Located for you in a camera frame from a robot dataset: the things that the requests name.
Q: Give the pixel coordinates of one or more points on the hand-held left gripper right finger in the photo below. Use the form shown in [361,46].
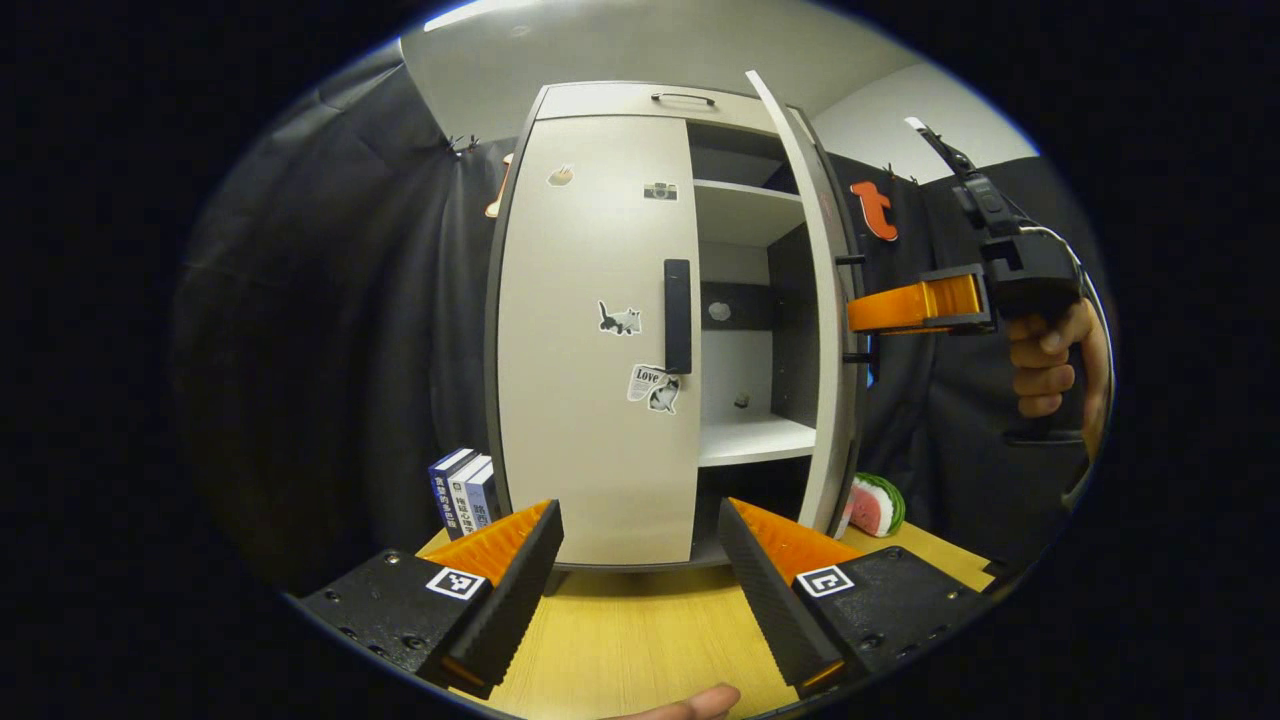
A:
[770,600]

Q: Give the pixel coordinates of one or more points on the dark blue book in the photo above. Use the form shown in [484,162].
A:
[445,495]

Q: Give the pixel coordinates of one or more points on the black backdrop cloth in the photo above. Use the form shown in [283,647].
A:
[330,330]

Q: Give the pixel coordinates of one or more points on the light blue book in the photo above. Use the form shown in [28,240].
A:
[484,497]

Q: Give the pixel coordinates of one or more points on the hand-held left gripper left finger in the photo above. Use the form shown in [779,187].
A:
[520,590]

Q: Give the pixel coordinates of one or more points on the ceiling light panel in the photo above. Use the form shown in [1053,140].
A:
[480,12]

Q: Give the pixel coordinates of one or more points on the grey cabinet door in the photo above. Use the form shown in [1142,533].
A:
[830,350]
[580,300]

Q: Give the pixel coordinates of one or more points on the watermelon slice toy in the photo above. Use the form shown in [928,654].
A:
[875,505]

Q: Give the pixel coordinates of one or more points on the grey double-door shoe cabinet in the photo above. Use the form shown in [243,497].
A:
[745,210]

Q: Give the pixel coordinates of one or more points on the white book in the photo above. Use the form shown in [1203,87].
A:
[465,495]

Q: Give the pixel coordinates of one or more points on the black cloth clip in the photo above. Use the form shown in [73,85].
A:
[893,174]
[462,146]

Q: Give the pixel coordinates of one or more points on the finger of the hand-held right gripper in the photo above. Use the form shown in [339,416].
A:
[900,308]

